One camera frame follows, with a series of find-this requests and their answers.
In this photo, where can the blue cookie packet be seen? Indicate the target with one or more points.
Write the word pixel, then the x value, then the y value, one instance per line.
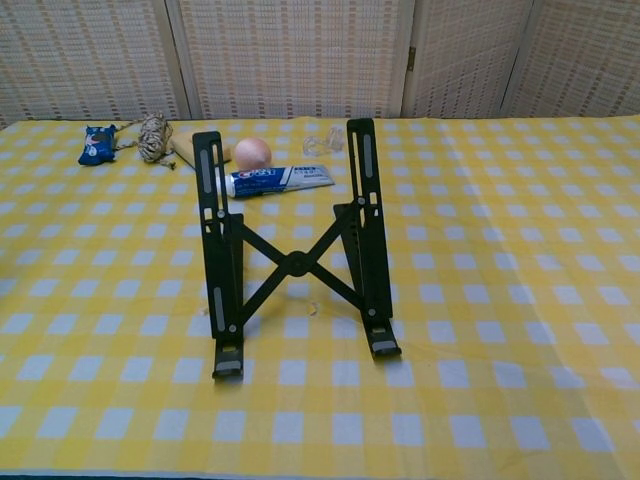
pixel 95 147

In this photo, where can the yellow white checkered tablecloth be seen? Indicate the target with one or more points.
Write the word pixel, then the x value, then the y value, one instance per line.
pixel 500 300

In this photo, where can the blue white toothpaste tube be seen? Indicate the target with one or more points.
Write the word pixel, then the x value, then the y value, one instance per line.
pixel 280 179

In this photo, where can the black folding stand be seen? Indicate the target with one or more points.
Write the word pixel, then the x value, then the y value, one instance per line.
pixel 295 263

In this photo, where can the yellow sponge with hole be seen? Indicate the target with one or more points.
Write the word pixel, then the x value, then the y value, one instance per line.
pixel 182 147

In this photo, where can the woven folding screen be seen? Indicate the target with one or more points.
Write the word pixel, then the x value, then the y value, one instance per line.
pixel 290 55

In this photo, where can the clear plastic clip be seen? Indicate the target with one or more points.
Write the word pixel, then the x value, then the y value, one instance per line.
pixel 322 145

